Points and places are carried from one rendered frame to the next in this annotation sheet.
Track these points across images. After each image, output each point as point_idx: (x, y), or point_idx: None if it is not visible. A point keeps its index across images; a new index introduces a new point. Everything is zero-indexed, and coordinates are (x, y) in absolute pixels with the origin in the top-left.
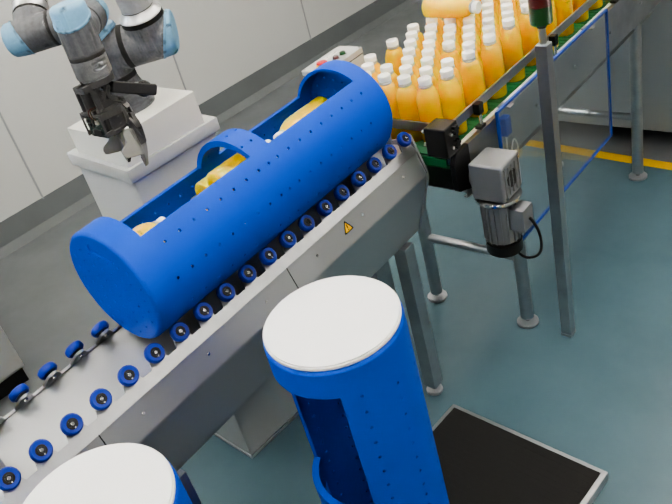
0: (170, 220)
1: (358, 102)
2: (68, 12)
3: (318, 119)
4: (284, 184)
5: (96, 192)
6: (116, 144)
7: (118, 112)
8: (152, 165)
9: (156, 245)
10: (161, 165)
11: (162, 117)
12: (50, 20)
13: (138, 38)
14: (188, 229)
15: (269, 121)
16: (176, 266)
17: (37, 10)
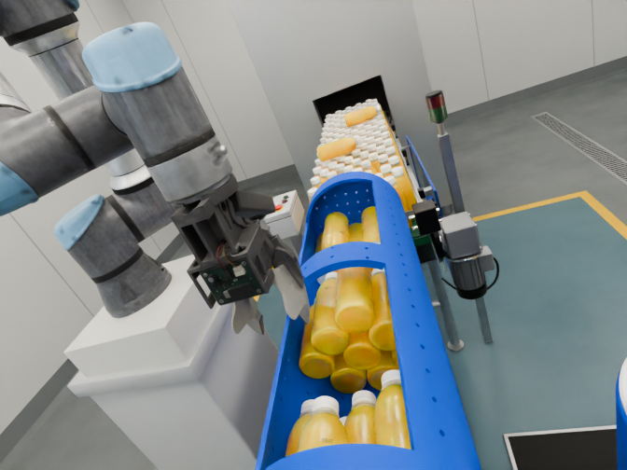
0: (413, 390)
1: (391, 195)
2: (143, 34)
3: (387, 213)
4: (424, 283)
5: (121, 417)
6: (243, 311)
7: (262, 241)
8: (209, 344)
9: (443, 450)
10: (216, 340)
11: (200, 283)
12: (66, 113)
13: (146, 199)
14: (438, 390)
15: (304, 249)
16: (477, 468)
17: (22, 114)
